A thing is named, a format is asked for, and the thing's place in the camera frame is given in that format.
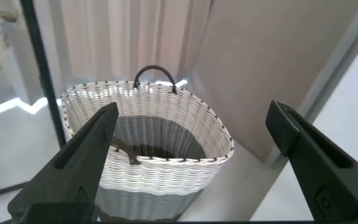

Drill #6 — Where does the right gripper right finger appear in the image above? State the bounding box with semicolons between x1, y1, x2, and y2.
265;100;358;222

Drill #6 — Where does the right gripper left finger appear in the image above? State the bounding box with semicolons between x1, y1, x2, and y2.
7;101;120;222

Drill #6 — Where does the black clothes rack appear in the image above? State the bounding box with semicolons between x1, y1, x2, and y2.
0;0;67;202

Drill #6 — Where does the white laundry basket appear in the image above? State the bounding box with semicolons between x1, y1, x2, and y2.
60;64;235;222

